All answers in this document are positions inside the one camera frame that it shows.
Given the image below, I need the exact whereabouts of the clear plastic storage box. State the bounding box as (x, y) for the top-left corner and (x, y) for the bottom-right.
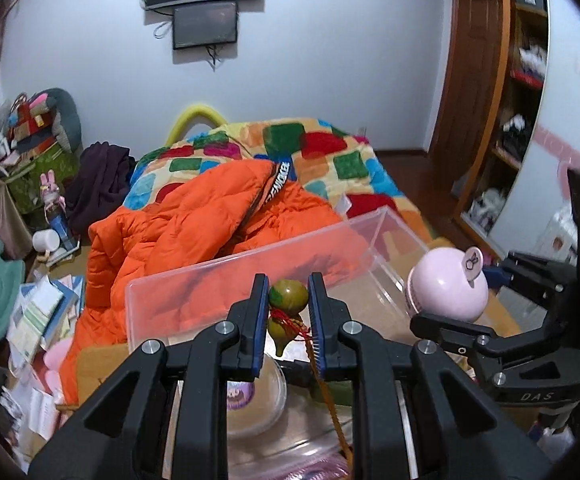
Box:
(125, 207), (433, 361)

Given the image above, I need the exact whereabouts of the round beige lidded container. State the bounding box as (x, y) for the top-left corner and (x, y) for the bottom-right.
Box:
(225, 355), (291, 436)

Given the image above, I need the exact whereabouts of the grey cushion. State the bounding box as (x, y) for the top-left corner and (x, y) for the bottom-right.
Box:
(32, 87), (83, 153)

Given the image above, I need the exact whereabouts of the pink rabbit toy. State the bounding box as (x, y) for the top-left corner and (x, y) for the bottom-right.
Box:
(39, 171), (67, 213)

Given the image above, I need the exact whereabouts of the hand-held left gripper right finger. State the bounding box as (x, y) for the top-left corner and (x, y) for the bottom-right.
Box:
(309, 272), (553, 480)

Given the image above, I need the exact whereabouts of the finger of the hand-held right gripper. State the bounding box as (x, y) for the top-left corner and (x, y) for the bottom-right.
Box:
(500, 251), (578, 313)
(410, 312), (580, 406)

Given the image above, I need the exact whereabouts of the colourful patchwork blanket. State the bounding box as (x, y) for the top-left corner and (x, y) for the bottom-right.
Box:
(122, 117), (440, 261)

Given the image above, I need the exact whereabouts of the dark purple cloth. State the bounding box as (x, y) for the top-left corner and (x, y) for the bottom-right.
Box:
(65, 141), (137, 241)

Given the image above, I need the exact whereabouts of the white mug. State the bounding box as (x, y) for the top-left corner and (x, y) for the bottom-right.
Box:
(32, 229), (61, 254)

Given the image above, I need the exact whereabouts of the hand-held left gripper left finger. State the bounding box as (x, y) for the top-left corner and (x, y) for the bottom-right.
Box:
(27, 272), (271, 480)

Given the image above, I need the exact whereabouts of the pink round lidded bowl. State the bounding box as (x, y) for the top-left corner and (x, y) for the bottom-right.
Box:
(407, 245), (490, 323)

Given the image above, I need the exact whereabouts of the wooden shelf unit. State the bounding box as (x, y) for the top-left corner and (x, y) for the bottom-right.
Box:
(452, 0), (550, 258)

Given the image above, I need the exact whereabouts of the orange puffer jacket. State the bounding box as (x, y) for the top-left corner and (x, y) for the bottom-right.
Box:
(60, 160), (345, 406)

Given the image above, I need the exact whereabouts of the yellow curved foam tube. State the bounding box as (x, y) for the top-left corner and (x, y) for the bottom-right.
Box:
(165, 104), (228, 146)

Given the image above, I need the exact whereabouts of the green yellow gourd ornament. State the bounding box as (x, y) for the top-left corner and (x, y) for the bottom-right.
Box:
(267, 279), (315, 358)

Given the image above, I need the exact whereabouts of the wooden desktop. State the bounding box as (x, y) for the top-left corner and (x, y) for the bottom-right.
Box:
(70, 280), (540, 433)

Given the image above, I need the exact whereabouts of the small black wall monitor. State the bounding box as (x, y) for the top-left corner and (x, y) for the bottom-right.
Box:
(172, 1), (239, 51)

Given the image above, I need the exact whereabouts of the wooden door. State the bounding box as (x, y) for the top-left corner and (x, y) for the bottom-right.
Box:
(427, 0), (513, 181)

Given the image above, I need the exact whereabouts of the clear plastic bowl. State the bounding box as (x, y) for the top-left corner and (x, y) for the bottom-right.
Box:
(220, 385), (355, 468)

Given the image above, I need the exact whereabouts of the pile of books and papers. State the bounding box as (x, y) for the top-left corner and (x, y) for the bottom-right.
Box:
(0, 272), (88, 461)

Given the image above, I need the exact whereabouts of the white sliding door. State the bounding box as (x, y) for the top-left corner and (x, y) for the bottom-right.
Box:
(490, 0), (580, 261)

